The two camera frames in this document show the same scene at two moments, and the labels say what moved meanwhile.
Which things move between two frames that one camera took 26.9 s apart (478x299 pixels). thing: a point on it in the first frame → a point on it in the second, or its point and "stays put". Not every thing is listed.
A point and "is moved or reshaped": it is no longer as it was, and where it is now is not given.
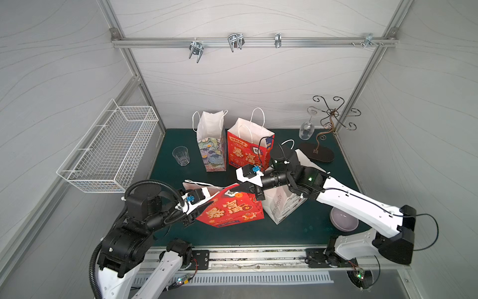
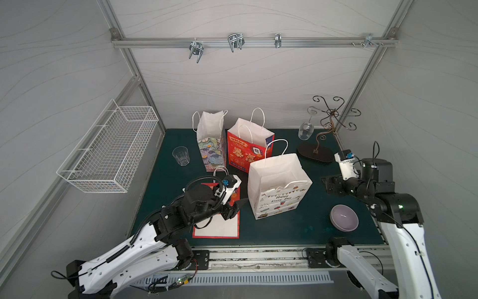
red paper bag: [229, 208] is moved or reshaped
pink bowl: [343, 221] stays put
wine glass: [307, 128] stays put
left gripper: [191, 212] → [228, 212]
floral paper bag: [211, 136] stays put
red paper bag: [249, 142] stays put
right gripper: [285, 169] → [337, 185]
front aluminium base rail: [283, 260] stays put
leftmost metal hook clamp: [196, 48] stays put
